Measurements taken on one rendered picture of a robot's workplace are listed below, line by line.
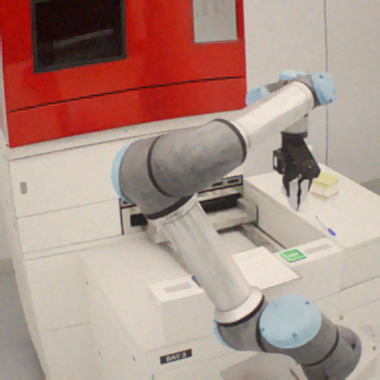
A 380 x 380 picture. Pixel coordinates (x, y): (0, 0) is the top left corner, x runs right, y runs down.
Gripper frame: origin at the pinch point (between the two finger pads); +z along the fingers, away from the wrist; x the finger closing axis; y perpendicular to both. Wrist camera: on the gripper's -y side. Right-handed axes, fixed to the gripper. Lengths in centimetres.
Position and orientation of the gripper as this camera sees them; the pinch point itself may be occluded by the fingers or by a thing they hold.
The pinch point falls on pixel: (297, 207)
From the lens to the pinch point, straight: 157.9
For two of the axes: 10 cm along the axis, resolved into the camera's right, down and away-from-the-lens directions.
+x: -9.2, 1.8, -3.6
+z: 0.3, 9.3, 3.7
